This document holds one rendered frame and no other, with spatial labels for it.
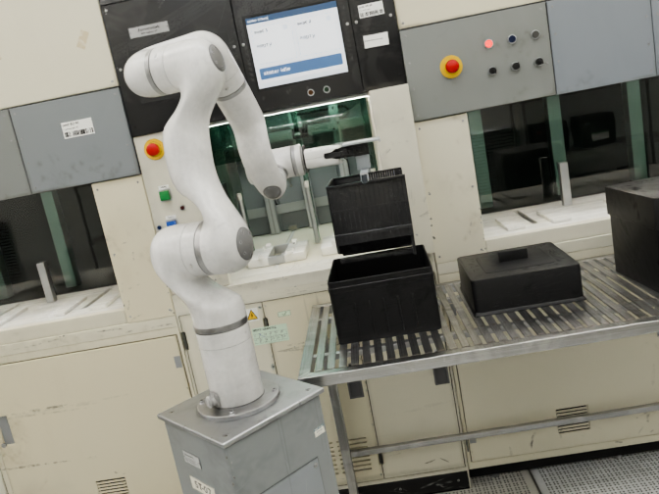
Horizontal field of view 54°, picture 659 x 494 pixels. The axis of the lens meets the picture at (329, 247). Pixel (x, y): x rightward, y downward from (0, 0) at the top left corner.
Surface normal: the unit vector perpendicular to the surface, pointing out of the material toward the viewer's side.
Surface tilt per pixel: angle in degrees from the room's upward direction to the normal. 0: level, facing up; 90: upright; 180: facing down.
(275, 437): 90
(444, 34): 90
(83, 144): 90
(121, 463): 90
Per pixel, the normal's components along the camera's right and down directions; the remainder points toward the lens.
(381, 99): -0.04, 0.21
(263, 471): 0.67, 0.02
